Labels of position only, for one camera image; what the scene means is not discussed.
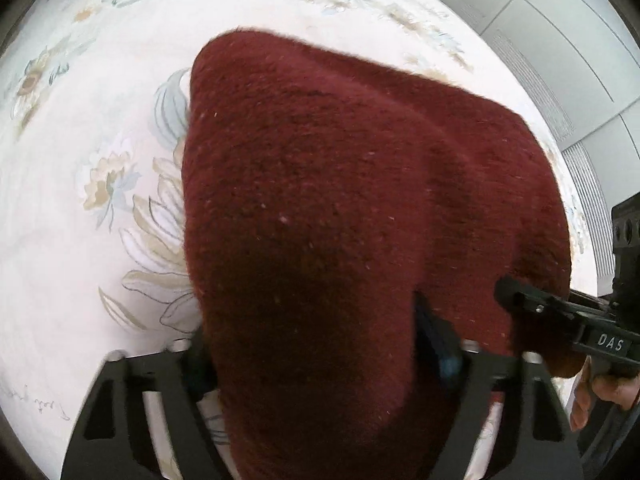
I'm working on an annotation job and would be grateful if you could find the white wardrobe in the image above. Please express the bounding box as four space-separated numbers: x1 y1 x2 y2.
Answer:
440 0 639 295

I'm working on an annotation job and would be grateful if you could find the person's hand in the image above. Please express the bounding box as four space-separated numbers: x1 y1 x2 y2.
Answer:
570 358 639 431

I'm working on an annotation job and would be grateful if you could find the white floral bed sheet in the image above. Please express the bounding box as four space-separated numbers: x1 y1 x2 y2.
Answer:
1 0 598 479

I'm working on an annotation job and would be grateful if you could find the dark red knitted sweater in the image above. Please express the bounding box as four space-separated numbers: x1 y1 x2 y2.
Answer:
182 30 582 479

